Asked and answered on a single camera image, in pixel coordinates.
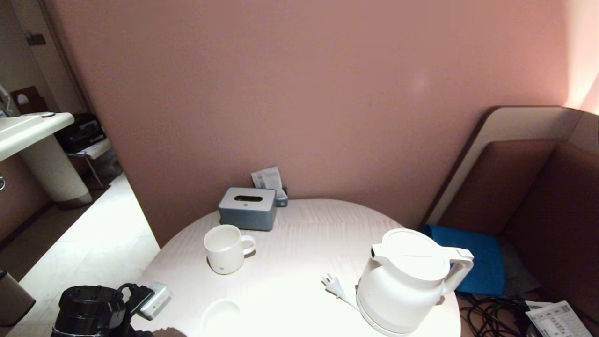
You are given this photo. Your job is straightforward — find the white handleless cup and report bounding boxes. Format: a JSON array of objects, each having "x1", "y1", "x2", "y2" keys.
[{"x1": 201, "y1": 300, "x2": 242, "y2": 337}]

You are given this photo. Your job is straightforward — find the white electric kettle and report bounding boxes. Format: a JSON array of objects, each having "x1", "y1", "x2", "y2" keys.
[{"x1": 356, "y1": 228, "x2": 474, "y2": 334}]

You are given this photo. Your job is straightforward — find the dark waste bin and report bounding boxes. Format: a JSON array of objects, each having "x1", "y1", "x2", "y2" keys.
[{"x1": 0, "y1": 270, "x2": 37, "y2": 327}]

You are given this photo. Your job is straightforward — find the grey tissue box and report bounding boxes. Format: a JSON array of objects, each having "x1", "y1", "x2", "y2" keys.
[{"x1": 218, "y1": 187, "x2": 278, "y2": 232}]

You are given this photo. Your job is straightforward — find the clear plastic bag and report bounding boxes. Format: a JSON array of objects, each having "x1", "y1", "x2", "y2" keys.
[{"x1": 91, "y1": 150, "x2": 124, "y2": 183}]

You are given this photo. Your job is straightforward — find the metal stool with white top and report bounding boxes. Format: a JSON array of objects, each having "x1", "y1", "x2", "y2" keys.
[{"x1": 66, "y1": 138, "x2": 114, "y2": 190}]

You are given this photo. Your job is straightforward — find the black box appliance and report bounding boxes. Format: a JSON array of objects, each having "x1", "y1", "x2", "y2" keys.
[{"x1": 55, "y1": 114, "x2": 107, "y2": 154}]

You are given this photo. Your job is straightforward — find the white round kettle base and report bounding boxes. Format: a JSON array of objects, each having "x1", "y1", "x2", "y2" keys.
[{"x1": 354, "y1": 286, "x2": 413, "y2": 337}]

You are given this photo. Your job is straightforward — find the brown wooden tissue holder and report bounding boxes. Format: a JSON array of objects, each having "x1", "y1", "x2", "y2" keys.
[{"x1": 10, "y1": 86, "x2": 48, "y2": 115}]

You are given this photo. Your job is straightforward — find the blue cushion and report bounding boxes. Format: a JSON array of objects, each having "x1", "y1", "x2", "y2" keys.
[{"x1": 418, "y1": 225, "x2": 507, "y2": 296}]

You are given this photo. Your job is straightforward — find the grey cloth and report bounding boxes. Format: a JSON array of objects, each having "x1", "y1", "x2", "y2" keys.
[{"x1": 498, "y1": 239, "x2": 541, "y2": 295}]

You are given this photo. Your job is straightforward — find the printed paper sheet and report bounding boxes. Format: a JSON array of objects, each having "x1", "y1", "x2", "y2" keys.
[{"x1": 524, "y1": 300, "x2": 593, "y2": 337}]

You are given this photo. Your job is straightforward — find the brown upholstered sofa bench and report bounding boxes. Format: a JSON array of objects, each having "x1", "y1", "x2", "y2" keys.
[{"x1": 421, "y1": 107, "x2": 599, "y2": 323}]

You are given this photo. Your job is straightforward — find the thin black camera cable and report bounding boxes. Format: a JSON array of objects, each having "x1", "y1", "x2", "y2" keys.
[{"x1": 117, "y1": 282, "x2": 155, "y2": 306}]

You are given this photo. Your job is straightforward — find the white ribbed mug with handle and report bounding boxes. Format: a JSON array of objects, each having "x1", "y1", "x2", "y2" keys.
[{"x1": 204, "y1": 224, "x2": 256, "y2": 275}]

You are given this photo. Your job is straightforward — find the white pedestal sink counter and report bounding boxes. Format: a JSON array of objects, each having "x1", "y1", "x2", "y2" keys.
[{"x1": 0, "y1": 111, "x2": 93, "y2": 210}]

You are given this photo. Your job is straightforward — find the white power plug with cord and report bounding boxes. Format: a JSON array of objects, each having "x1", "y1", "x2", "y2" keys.
[{"x1": 321, "y1": 274, "x2": 359, "y2": 310}]

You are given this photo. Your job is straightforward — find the black floor cables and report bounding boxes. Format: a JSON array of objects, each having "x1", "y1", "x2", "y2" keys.
[{"x1": 456, "y1": 293, "x2": 543, "y2": 337}]

